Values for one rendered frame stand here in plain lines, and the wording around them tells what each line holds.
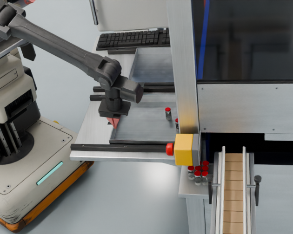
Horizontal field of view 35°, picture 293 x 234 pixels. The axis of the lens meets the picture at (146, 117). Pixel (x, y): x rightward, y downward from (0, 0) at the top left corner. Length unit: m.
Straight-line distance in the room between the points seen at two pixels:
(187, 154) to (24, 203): 1.30
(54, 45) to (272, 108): 0.69
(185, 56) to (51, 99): 2.28
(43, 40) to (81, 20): 2.94
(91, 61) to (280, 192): 0.77
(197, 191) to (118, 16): 1.22
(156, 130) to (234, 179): 0.39
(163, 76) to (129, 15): 0.58
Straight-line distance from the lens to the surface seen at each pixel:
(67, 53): 1.48
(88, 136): 1.71
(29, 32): 1.52
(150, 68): 1.99
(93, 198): 2.68
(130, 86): 1.48
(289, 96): 1.36
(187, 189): 1.47
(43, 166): 2.54
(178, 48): 1.27
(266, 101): 1.37
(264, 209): 1.72
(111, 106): 1.56
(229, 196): 1.39
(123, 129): 1.70
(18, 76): 2.27
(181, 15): 1.22
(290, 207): 1.72
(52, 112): 3.35
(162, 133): 1.66
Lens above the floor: 2.00
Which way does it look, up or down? 40 degrees down
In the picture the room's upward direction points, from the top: 9 degrees counter-clockwise
